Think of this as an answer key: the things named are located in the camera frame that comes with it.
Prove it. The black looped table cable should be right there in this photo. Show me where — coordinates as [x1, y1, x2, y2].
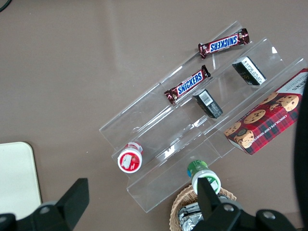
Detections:
[0, 0, 12, 13]

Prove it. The blurred black camera cable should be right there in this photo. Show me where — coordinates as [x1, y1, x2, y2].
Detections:
[292, 80, 308, 231]

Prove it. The green lidded yogurt cup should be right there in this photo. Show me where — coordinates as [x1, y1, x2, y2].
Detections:
[187, 159, 221, 196]

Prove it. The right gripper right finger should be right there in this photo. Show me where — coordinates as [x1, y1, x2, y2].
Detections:
[192, 178, 298, 231]

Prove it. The red lidded yogurt cup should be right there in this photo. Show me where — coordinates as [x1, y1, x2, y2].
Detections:
[117, 141, 144, 174]

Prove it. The silver foil packet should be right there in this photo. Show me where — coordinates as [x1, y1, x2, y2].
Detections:
[178, 202, 205, 231]

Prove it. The light tan wicker basket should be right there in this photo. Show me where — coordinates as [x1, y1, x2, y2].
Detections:
[169, 184, 238, 231]

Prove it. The clear acrylic stepped stand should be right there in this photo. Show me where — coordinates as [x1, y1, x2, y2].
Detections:
[99, 20, 308, 214]

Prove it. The beige plastic tray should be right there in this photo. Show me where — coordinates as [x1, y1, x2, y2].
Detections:
[0, 141, 42, 216]

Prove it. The small black box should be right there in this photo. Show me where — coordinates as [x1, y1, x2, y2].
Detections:
[192, 88, 224, 119]
[231, 56, 268, 87]

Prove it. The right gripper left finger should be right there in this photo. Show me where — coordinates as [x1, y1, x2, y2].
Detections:
[0, 178, 90, 231]

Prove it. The red tartan cookie box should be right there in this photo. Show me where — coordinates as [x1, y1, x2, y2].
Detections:
[223, 67, 308, 156]

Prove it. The Snickers chocolate bar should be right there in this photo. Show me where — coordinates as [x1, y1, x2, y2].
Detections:
[164, 64, 212, 105]
[198, 28, 251, 60]

